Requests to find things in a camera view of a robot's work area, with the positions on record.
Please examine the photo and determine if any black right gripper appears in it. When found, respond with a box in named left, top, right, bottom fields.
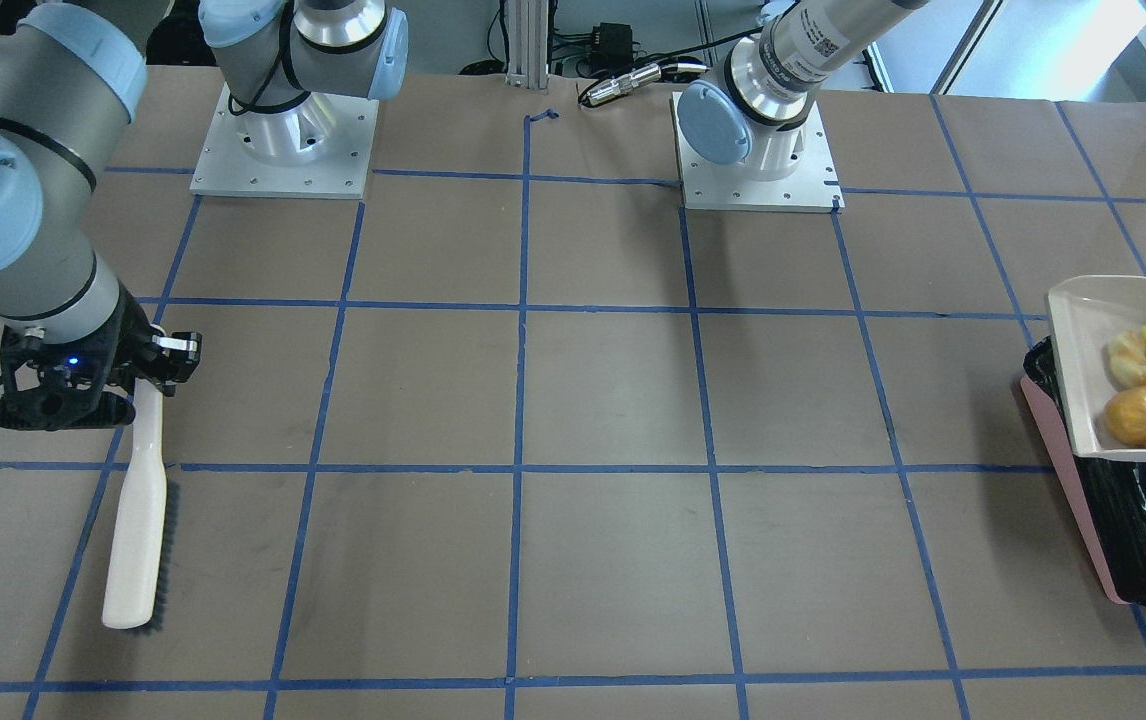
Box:
left=105, top=290, right=203, bottom=398

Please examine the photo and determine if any white hand brush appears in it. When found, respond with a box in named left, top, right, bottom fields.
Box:
left=101, top=379, right=168, bottom=631

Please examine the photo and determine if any beige plastic dustpan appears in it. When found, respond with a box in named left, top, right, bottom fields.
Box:
left=1047, top=275, right=1146, bottom=462

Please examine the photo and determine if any golden croissant bread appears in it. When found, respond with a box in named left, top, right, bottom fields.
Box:
left=1105, top=331, right=1146, bottom=389

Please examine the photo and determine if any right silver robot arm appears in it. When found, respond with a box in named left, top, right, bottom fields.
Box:
left=0, top=1, right=409, bottom=398

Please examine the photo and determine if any pink bin with black bag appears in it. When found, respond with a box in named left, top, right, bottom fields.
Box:
left=1020, top=338, right=1146, bottom=609

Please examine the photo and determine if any black power adapter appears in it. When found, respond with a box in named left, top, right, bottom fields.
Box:
left=587, top=22, right=634, bottom=75

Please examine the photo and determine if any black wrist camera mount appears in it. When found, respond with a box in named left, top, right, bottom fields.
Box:
left=0, top=323, right=135, bottom=432

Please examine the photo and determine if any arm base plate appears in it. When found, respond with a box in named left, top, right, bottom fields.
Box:
left=672, top=92, right=846, bottom=213
left=190, top=89, right=380, bottom=199

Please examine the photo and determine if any aluminium frame post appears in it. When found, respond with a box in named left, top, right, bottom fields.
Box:
left=503, top=0, right=554, bottom=94

